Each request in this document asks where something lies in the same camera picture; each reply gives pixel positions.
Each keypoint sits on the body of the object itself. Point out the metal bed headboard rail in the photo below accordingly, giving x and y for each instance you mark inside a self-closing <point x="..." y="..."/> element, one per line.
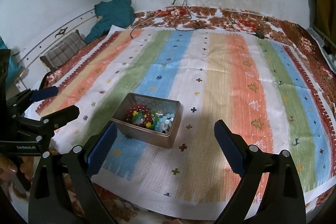
<point x="82" y="20"/>

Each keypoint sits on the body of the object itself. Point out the grey metal jewelry tin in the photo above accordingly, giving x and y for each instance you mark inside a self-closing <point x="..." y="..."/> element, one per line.
<point x="169" y="113"/>

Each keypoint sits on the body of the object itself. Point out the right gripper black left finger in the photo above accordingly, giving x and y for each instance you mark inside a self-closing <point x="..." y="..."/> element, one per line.
<point x="49" y="199"/>

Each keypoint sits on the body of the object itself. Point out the left hand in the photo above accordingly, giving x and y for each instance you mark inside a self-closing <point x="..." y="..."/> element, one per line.
<point x="8" y="168"/>

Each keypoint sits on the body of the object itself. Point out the mustard yellow hanging garment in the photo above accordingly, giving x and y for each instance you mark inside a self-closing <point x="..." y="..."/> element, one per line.
<point x="322" y="16"/>

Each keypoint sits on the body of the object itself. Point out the striped grey pillow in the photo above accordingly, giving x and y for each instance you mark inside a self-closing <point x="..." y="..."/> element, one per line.
<point x="63" y="51"/>

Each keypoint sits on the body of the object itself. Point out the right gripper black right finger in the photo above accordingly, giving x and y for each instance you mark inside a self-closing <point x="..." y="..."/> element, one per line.
<point x="283" y="199"/>

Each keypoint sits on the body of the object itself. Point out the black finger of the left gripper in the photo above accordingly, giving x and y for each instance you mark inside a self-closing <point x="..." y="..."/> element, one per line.
<point x="27" y="97"/>
<point x="60" y="118"/>

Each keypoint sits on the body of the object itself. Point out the floral red brown bedspread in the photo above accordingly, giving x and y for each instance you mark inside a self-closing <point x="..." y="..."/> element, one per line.
<point x="210" y="16"/>

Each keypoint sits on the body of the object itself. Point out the teal garment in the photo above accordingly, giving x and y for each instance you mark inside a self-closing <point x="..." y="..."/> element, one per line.
<point x="118" y="13"/>

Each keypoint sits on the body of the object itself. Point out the small black charger plug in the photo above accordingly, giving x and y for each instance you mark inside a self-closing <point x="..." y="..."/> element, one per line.
<point x="259" y="35"/>

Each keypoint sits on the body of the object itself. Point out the green jade bangle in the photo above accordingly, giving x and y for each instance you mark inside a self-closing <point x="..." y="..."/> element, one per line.
<point x="145" y="119"/>

